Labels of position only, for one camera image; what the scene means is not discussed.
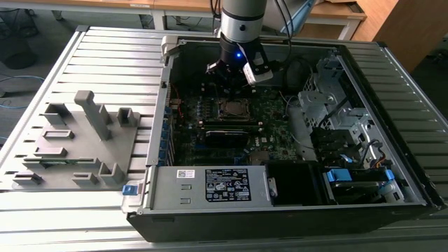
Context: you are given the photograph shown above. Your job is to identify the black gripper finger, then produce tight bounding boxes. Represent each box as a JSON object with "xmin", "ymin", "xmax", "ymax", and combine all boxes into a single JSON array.
[
  {"xmin": 233, "ymin": 73, "xmax": 248, "ymax": 99},
  {"xmin": 205, "ymin": 62, "xmax": 236, "ymax": 100}
]

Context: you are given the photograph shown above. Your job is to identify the metal socket cover frame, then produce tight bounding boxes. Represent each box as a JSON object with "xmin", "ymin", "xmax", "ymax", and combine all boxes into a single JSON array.
[{"xmin": 220, "ymin": 99, "xmax": 252, "ymax": 118}]

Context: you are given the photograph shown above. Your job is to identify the silver topped CPU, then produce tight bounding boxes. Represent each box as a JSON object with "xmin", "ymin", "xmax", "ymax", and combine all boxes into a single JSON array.
[{"xmin": 225, "ymin": 101, "xmax": 248, "ymax": 116}]

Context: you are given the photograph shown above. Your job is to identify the black CPU socket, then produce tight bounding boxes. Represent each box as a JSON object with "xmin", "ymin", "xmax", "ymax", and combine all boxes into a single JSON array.
[{"xmin": 217, "ymin": 97, "xmax": 254, "ymax": 122}]

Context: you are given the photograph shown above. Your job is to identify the black RAM slot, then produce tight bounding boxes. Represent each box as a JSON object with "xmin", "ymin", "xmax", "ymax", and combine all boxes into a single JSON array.
[
  {"xmin": 202, "ymin": 119, "xmax": 261, "ymax": 125},
  {"xmin": 202, "ymin": 123, "xmax": 262, "ymax": 130}
]

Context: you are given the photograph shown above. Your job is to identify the green motherboard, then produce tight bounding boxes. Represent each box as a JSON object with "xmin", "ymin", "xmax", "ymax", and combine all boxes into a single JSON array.
[{"xmin": 166, "ymin": 86, "xmax": 305, "ymax": 167}]

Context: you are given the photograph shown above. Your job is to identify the black graphics card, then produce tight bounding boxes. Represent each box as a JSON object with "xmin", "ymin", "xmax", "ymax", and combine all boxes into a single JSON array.
[{"xmin": 204, "ymin": 130, "xmax": 250, "ymax": 148}]

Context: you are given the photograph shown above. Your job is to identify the silver metal drive cage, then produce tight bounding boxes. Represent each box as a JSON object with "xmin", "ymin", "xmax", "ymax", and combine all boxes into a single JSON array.
[{"xmin": 297, "ymin": 55, "xmax": 385, "ymax": 163}]

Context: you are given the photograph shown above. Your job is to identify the pale blue teach pendant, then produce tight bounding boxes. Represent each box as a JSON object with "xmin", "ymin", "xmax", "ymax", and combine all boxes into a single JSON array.
[{"xmin": 278, "ymin": 0, "xmax": 316, "ymax": 35}]

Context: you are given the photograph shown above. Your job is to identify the brown chipset heatsink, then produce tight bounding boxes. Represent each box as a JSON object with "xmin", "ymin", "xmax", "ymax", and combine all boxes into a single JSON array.
[{"xmin": 249, "ymin": 151, "xmax": 270, "ymax": 165}]

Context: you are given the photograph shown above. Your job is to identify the black rating label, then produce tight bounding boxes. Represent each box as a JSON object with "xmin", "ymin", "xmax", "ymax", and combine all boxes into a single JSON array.
[{"xmin": 204, "ymin": 169, "xmax": 252, "ymax": 202}]

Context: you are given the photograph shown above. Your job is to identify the hard disk in blue carrier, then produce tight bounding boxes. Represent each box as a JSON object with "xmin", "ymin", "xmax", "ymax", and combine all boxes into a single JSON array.
[{"xmin": 324, "ymin": 167, "xmax": 396, "ymax": 205}]

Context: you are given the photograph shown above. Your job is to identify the silver power supply unit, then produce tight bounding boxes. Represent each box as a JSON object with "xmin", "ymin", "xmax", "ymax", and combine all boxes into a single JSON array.
[{"xmin": 149, "ymin": 165, "xmax": 273, "ymax": 211}]

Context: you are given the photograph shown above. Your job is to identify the grey plastic parts rack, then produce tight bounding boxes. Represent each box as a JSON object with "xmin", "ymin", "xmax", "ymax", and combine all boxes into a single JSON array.
[{"xmin": 9, "ymin": 90, "xmax": 142, "ymax": 190}]

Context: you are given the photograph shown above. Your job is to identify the black PC case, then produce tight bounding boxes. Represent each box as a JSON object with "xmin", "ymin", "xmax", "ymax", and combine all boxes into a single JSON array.
[{"xmin": 120, "ymin": 35, "xmax": 448, "ymax": 244}]

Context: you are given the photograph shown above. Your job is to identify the wooden cabinet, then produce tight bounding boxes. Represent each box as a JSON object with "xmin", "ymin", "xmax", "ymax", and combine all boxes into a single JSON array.
[{"xmin": 352, "ymin": 0, "xmax": 448, "ymax": 71}]

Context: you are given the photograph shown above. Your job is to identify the green RAM stick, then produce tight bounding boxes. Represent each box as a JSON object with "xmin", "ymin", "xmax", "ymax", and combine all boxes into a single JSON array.
[{"xmin": 40, "ymin": 159, "xmax": 94, "ymax": 167}]

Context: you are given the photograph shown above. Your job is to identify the black round floor object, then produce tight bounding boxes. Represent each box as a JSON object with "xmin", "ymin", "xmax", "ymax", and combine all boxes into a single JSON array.
[{"xmin": 1, "ymin": 51, "xmax": 37, "ymax": 70}]

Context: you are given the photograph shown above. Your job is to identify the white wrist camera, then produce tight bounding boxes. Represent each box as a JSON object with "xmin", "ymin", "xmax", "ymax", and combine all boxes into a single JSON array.
[{"xmin": 242, "ymin": 51, "xmax": 273, "ymax": 86}]

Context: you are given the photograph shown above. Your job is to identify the thick black cable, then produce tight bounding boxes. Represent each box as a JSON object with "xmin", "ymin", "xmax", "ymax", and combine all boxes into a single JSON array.
[{"xmin": 285, "ymin": 56, "xmax": 314, "ymax": 91}]

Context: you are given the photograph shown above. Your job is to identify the thin grey wire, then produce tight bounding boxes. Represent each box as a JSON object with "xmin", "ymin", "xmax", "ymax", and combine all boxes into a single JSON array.
[{"xmin": 284, "ymin": 96, "xmax": 302, "ymax": 118}]

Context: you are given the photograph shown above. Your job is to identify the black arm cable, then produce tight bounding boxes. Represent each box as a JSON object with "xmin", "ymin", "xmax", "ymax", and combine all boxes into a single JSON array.
[{"xmin": 274, "ymin": 0, "xmax": 294, "ymax": 69}]

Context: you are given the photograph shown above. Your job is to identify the thin white wire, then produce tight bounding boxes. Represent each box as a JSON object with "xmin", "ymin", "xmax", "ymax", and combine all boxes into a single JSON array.
[{"xmin": 289, "ymin": 131, "xmax": 316, "ymax": 151}]

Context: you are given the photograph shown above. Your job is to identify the wooden desk white frame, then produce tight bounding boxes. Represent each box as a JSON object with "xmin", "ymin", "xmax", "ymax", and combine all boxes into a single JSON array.
[
  {"xmin": 0, "ymin": 0, "xmax": 157, "ymax": 20},
  {"xmin": 153, "ymin": 0, "xmax": 368, "ymax": 40}
]

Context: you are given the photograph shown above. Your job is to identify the coloured power wires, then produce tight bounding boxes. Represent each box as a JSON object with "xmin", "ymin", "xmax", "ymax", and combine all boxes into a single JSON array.
[{"xmin": 362, "ymin": 139, "xmax": 390, "ymax": 170}]

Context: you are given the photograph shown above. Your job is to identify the blue floor cable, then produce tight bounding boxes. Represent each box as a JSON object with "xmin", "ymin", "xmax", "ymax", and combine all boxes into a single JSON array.
[{"xmin": 0, "ymin": 75, "xmax": 46, "ymax": 85}]

